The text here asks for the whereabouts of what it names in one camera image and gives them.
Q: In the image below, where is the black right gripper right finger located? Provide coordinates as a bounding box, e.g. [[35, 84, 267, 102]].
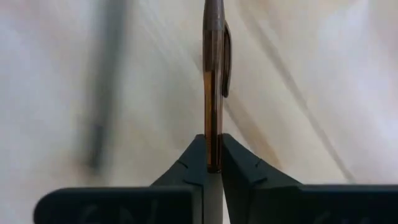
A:
[[220, 133, 398, 224]]

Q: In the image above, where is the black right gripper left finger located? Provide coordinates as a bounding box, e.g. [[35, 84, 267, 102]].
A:
[[33, 133, 208, 224]]

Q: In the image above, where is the black pen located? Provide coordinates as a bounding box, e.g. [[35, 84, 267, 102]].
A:
[[79, 0, 130, 178]]

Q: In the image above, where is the brown translucent pen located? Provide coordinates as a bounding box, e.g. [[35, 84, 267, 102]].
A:
[[201, 0, 233, 174]]

